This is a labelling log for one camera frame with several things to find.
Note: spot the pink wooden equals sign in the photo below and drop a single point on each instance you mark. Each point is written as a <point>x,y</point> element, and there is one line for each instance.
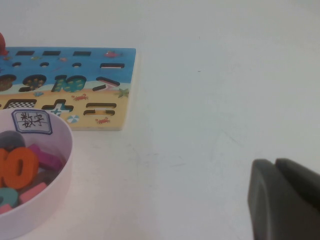
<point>33,192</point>

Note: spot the orange wooden number ten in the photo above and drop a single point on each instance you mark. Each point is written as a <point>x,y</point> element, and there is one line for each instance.
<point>22,165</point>

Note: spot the red wooden fish piece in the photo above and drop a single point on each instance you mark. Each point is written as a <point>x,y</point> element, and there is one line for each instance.
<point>2,43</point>

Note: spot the grey wooden number piece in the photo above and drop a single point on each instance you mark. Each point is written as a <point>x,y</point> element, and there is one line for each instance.
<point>11,140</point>

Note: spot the teal wooden number two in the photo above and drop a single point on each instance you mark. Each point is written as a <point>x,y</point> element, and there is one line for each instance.
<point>7,197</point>

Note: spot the paper label on pink bowl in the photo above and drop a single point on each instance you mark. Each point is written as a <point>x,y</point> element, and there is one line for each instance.
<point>32,122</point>

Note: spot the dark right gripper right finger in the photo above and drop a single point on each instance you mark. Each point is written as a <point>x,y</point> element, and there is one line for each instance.
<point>305,182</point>

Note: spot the colourful wooden number puzzle board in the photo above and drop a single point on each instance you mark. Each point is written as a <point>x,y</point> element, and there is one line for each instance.
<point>125,75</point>

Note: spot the magenta wooden number piece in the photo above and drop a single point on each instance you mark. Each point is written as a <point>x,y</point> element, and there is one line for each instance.
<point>47,158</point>

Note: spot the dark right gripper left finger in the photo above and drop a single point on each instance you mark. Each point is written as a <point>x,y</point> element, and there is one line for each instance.
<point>270,205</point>

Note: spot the pink plastic bowl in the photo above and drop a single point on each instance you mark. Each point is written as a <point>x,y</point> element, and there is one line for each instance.
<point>50,200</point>

